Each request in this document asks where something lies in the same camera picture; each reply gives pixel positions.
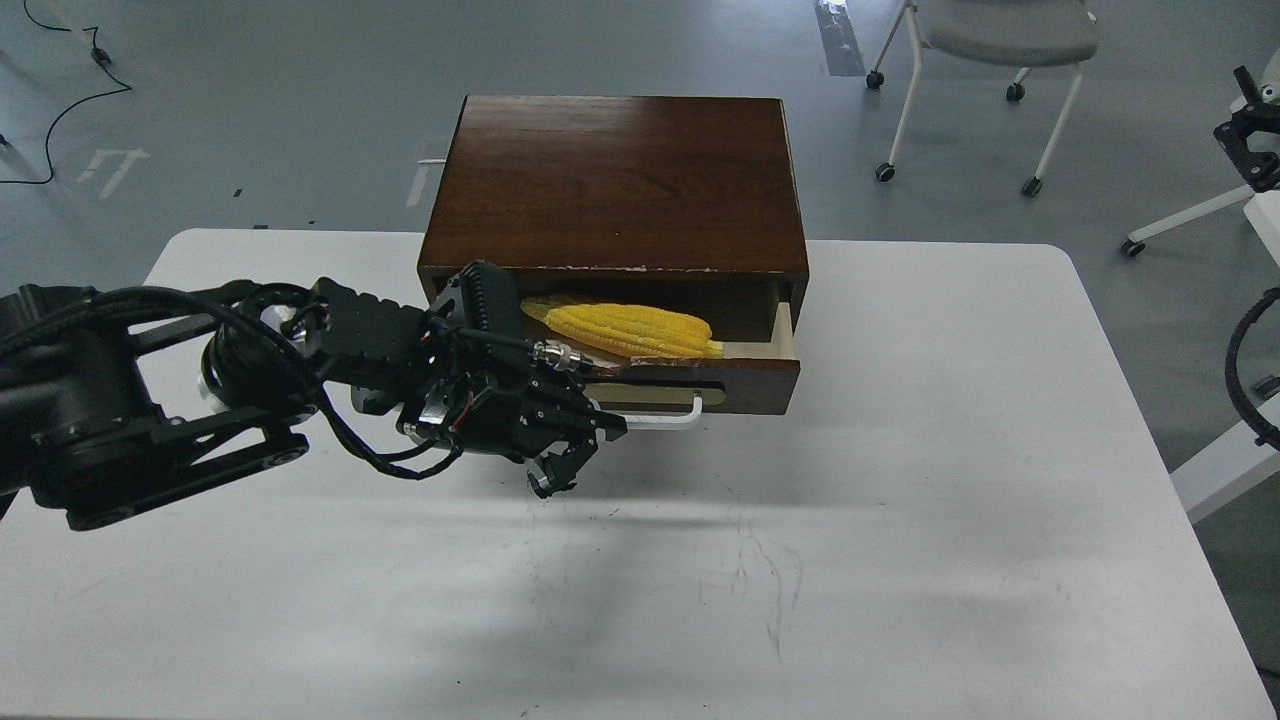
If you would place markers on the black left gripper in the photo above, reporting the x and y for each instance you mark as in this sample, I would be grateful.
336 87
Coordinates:
460 374

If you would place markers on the yellow corn cob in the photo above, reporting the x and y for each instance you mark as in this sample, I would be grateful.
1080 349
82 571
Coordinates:
626 330

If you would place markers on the wooden drawer with white handle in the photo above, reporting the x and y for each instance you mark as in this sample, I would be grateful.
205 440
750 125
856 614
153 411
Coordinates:
751 315

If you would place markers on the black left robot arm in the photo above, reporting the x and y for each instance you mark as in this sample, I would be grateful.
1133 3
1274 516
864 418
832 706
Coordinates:
119 402

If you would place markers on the dark wooden drawer cabinet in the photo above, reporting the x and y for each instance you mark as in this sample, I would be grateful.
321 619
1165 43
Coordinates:
642 188

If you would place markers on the white chair leg with caster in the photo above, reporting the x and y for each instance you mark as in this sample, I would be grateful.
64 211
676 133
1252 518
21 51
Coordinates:
1135 241

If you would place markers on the grey chair with white legs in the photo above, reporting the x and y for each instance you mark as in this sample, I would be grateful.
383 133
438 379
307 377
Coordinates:
1024 35

